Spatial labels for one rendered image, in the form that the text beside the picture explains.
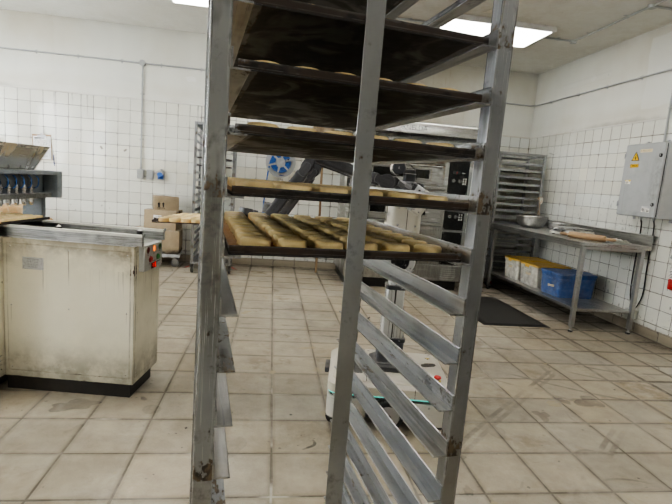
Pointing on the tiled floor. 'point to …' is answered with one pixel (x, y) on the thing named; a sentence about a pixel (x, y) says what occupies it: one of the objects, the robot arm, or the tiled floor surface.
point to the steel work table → (579, 267)
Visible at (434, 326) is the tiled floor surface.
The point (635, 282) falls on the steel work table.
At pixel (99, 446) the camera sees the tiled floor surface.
